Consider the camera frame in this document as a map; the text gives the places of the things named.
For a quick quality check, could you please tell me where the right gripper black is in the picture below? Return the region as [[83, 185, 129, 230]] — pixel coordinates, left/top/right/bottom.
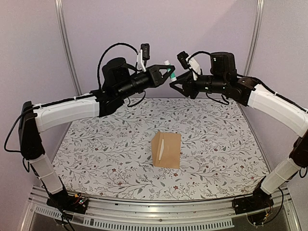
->
[[169, 69, 227, 99]]

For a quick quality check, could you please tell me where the green white glue stick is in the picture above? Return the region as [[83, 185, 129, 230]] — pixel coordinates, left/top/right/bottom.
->
[[164, 60, 177, 80]]

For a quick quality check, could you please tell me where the cream letter paper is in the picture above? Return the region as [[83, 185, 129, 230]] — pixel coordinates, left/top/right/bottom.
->
[[158, 139, 164, 161]]

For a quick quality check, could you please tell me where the brown kraft envelope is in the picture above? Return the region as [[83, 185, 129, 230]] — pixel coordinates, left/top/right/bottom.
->
[[151, 131, 181, 169]]

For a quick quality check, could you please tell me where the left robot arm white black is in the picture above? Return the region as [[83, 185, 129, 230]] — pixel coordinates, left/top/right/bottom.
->
[[18, 57, 175, 209]]

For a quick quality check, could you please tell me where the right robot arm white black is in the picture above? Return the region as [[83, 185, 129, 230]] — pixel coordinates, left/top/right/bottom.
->
[[170, 51, 308, 210]]

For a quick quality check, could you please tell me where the floral patterned table mat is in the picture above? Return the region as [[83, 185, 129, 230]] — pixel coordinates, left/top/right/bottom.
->
[[52, 99, 269, 200]]

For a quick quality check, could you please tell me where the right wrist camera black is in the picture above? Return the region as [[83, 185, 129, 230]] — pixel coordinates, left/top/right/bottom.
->
[[177, 51, 190, 70]]

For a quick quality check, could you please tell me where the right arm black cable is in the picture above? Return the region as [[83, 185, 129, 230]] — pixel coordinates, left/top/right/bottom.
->
[[190, 51, 212, 61]]

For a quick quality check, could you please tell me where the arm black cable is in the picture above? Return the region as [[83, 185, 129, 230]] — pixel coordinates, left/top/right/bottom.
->
[[190, 51, 212, 61], [96, 42, 140, 90]]

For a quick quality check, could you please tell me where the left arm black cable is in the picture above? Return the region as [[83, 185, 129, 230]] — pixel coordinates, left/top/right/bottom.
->
[[96, 42, 140, 90]]

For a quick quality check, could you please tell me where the right aluminium frame post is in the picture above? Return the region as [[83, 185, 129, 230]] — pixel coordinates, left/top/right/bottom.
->
[[244, 0, 265, 76]]

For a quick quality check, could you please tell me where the aluminium frame post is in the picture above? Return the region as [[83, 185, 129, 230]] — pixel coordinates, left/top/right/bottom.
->
[[54, 0, 82, 95], [244, 0, 265, 76]]

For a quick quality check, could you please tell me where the left aluminium frame post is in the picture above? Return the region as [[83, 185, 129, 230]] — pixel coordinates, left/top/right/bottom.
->
[[54, 0, 82, 95]]

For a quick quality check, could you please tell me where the aluminium front rail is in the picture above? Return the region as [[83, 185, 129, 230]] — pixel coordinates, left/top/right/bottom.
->
[[20, 186, 304, 231]]

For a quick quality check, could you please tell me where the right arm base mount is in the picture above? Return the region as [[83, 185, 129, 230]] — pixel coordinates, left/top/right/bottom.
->
[[232, 194, 274, 215]]

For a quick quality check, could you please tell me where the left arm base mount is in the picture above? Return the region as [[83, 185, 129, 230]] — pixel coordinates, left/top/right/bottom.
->
[[47, 194, 89, 214]]

